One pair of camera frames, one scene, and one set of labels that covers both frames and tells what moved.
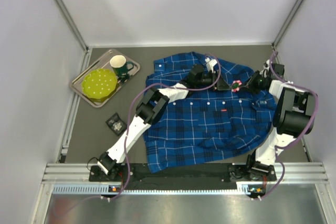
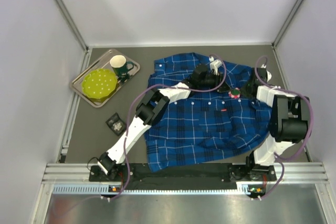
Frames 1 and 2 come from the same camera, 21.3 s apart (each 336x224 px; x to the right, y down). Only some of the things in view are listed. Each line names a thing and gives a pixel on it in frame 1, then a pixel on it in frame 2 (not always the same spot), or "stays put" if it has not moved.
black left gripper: [218, 81] stays put
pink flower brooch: [236, 84] → [235, 93]
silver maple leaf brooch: [117, 126] stays put
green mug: [119, 64] stays put
